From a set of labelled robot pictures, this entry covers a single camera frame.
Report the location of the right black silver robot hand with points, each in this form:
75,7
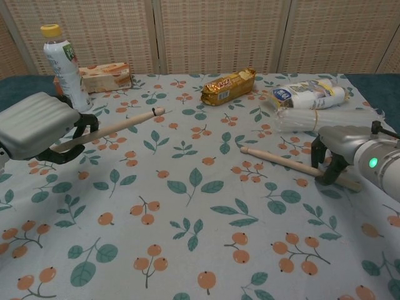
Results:
343,137

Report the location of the clear plastic tube pack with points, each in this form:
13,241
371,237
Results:
300,120

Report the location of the orange wafer snack box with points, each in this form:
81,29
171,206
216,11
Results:
106,78

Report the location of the wooden stick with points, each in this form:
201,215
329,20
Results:
281,159
125,123

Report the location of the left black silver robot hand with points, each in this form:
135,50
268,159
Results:
34,125

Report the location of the bamboo folding screen panel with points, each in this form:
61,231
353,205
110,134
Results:
393,61
103,34
218,34
337,34
11,53

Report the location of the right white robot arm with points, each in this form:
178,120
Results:
384,168

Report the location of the golden biscuit packet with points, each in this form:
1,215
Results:
228,87

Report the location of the white bottle with yellow cap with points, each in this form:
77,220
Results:
67,78

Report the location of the floral printed tablecloth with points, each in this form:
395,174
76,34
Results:
187,203

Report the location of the white rolls plastic pack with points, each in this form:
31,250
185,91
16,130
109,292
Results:
312,95

